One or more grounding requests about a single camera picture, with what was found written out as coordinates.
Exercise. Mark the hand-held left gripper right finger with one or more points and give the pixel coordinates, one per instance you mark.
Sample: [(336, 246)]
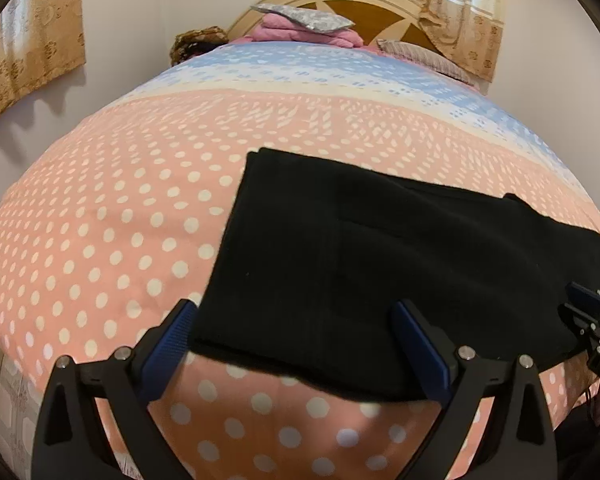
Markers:
[(422, 345)]

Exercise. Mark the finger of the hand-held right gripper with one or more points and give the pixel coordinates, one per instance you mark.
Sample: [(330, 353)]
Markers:
[(584, 297)]

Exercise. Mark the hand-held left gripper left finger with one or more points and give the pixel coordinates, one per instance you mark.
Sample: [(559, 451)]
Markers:
[(172, 340)]

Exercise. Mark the black pants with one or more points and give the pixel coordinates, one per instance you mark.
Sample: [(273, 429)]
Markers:
[(330, 260)]

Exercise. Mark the pink polka dot bedspread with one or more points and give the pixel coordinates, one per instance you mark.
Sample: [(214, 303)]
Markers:
[(130, 210)]

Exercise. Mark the white patterned mattress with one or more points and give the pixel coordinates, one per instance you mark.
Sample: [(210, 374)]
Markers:
[(15, 405)]

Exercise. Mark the striped pink pillow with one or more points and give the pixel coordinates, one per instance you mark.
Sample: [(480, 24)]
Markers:
[(425, 57)]

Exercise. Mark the brown fluffy cushion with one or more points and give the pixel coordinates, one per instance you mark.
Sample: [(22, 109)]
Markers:
[(197, 42)]

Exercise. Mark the beige patterned curtain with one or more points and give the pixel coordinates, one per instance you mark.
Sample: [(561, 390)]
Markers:
[(25, 45), (460, 10)]

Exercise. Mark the folded pink blanket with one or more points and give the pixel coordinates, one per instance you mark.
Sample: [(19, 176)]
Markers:
[(280, 32)]

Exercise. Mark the cream wooden headboard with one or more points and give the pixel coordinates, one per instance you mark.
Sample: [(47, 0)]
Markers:
[(360, 15)]

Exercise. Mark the grey patterned pillow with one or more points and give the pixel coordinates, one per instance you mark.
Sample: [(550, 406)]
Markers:
[(305, 16)]

